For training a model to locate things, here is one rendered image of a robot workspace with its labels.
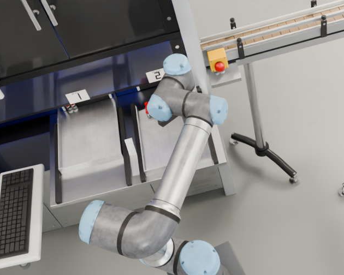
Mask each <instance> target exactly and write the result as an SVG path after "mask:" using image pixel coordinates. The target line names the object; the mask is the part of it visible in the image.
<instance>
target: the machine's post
mask: <svg viewBox="0 0 344 275"><path fill-rule="evenodd" d="M172 3H173V7H174V10H175V15H176V18H177V22H178V25H179V29H180V32H181V36H182V40H183V44H184V46H185V50H186V54H187V58H188V61H189V64H190V65H191V71H192V74H193V78H194V82H195V85H196V86H199V87H200V88H204V87H207V90H208V93H209V95H211V94H212V92H211V87H210V83H209V79H208V76H207V72H206V67H205V63H204V59H203V54H202V51H201V47H200V43H199V39H198V34H197V30H196V27H195V23H194V18H193V14H192V10H191V6H190V3H189V0H172ZM217 128H218V132H219V135H220V139H221V143H222V147H223V150H224V155H225V158H226V161H227V165H224V166H220V167H218V169H219V172H220V176H221V180H222V184H223V188H224V191H225V194H226V196H228V195H232V194H236V189H235V185H234V181H233V177H232V172H231V169H230V165H229V160H228V156H227V152H226V148H225V145H224V141H223V136H222V132H221V127H220V125H218V124H217Z"/></svg>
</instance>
